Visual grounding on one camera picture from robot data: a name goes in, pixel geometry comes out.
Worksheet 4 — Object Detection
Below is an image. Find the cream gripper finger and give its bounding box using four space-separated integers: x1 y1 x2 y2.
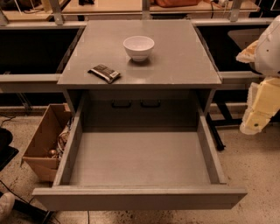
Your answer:
240 77 280 135
236 40 258 63

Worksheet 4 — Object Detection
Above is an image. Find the dark rxbar chocolate wrapper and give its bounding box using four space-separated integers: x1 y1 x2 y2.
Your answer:
87 64 121 84

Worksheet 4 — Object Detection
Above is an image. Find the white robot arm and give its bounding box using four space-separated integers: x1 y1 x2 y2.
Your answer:
236 16 280 135

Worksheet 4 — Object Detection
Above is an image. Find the open grey top drawer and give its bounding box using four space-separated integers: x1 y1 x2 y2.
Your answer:
33 97 247 211

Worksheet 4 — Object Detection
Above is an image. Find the orange bag on table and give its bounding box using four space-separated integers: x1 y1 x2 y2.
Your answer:
154 0 200 8

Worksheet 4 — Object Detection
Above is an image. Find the white ceramic bowl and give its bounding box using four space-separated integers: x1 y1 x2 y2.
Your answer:
123 36 155 61

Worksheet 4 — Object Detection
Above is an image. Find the grey cabinet with drawers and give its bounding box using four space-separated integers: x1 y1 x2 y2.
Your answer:
59 20 221 132

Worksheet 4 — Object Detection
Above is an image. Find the wooden background table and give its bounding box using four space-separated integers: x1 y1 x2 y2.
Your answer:
0 0 261 22

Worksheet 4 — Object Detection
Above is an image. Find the copper ball in box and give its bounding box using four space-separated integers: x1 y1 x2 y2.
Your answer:
48 150 58 158

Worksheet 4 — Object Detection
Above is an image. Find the cardboard box on floor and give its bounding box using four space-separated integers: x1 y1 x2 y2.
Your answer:
22 103 72 182

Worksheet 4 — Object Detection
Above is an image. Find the black chair base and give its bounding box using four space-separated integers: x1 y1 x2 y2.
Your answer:
0 128 18 171

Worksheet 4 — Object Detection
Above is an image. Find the white shoe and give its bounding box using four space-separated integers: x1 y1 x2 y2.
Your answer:
0 192 15 221

